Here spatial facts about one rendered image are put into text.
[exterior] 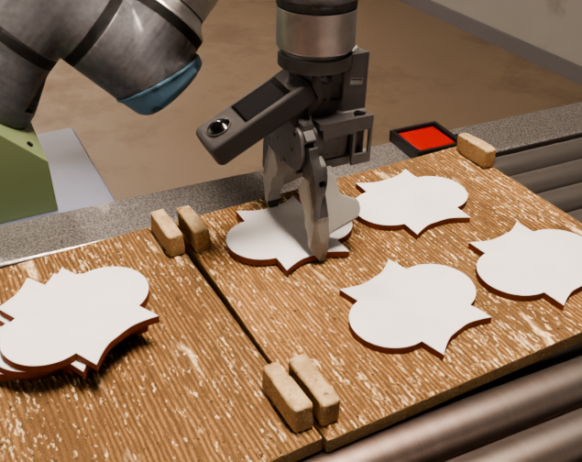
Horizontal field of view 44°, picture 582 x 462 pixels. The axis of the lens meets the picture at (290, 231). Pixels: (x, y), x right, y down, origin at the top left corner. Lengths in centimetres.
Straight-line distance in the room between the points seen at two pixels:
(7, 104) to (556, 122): 77
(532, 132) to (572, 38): 280
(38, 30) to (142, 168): 198
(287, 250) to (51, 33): 42
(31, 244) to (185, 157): 213
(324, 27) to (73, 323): 34
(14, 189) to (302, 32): 47
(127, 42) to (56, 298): 40
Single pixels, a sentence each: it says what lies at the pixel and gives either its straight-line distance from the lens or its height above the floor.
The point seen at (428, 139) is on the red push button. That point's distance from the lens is 103.
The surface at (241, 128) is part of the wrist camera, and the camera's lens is 68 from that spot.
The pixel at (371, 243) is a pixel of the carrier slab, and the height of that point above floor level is 94.
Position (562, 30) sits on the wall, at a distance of 395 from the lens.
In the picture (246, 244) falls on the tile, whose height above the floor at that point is 95.
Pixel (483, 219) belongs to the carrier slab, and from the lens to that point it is 85.
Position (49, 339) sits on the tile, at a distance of 65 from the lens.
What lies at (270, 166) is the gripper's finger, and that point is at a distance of 79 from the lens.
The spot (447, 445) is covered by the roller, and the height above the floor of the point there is 91.
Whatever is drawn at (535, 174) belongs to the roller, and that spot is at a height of 92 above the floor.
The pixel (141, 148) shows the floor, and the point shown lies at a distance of 307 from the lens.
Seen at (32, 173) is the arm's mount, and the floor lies 93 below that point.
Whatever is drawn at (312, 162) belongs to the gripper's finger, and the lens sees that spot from 70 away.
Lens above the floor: 138
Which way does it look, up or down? 34 degrees down
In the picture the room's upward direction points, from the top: straight up
